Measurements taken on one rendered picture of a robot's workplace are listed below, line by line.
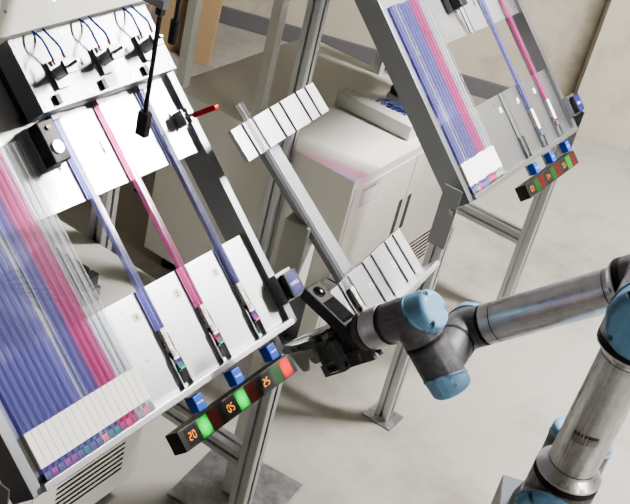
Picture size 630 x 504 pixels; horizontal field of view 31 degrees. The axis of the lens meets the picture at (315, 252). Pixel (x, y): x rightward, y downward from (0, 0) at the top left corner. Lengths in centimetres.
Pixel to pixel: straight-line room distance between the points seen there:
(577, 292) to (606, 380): 18
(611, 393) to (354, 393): 151
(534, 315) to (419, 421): 131
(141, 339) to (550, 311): 70
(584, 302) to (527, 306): 10
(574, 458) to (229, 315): 68
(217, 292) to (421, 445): 119
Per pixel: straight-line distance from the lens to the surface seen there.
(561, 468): 198
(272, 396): 241
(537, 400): 352
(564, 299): 198
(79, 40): 208
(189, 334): 208
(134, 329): 201
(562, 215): 456
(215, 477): 292
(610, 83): 520
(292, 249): 242
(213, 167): 223
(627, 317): 178
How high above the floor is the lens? 203
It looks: 32 degrees down
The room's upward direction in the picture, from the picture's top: 14 degrees clockwise
